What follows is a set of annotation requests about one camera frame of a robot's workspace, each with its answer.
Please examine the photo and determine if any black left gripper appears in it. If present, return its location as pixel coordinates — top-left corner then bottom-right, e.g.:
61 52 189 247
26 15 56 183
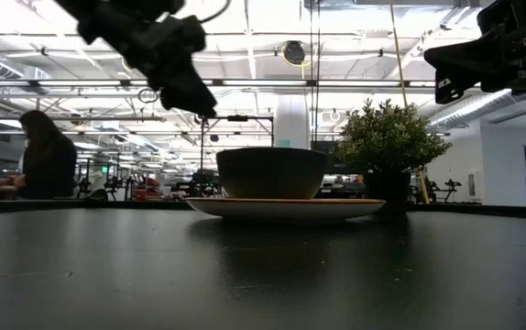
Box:
123 16 219 118

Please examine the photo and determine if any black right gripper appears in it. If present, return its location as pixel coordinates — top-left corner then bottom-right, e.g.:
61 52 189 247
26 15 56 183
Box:
423 0 526 105

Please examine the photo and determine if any black ribbed bowl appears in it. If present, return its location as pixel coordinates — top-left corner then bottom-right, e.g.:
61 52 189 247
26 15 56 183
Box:
215 147 330 201

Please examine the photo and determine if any small potted green plant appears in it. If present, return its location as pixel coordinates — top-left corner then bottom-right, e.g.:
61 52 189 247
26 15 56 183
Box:
334 97 454 215

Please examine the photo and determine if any red tool cart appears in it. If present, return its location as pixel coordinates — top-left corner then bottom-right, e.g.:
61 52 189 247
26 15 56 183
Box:
132 176 164 202

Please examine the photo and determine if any gold round plate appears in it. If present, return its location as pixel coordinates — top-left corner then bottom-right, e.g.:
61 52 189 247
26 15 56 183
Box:
184 196 388 225

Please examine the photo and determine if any person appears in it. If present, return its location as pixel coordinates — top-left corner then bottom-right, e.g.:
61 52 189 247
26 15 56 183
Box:
12 109 79 201

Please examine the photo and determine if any yellow cable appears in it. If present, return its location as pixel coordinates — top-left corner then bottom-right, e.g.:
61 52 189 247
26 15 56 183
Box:
388 0 431 205

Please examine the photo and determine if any black metal gantry frame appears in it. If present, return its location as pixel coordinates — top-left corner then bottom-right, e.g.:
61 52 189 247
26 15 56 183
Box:
199 115 276 185

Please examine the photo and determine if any black ceiling cable reel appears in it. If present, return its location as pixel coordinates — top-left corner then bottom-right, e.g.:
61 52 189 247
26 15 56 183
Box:
282 39 307 66

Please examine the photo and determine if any black metal table frame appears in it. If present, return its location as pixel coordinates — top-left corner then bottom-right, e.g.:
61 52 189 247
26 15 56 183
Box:
0 198 526 220

